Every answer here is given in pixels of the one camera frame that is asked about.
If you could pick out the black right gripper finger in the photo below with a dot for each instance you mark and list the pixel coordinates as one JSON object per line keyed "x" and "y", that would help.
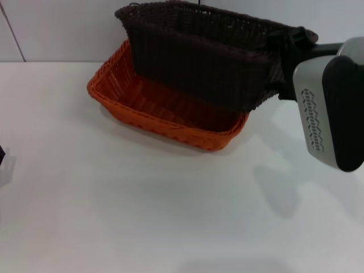
{"x": 293, "y": 38}
{"x": 281, "y": 92}

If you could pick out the right wrist camera housing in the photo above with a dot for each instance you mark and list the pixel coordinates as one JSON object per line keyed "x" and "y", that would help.
{"x": 332, "y": 113}

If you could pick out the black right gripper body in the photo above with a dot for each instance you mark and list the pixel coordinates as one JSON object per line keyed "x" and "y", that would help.
{"x": 307, "y": 52}

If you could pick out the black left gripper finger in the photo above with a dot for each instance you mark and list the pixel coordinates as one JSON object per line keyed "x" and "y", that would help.
{"x": 2, "y": 152}

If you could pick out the orange woven plastic basket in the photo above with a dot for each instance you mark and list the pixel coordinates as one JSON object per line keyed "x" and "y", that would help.
{"x": 159, "y": 113}

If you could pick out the dark brown woven plastic basket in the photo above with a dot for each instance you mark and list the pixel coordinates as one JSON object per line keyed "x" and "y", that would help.
{"x": 199, "y": 65}

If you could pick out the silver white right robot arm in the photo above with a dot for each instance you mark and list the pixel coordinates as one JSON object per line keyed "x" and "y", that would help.
{"x": 352, "y": 47}

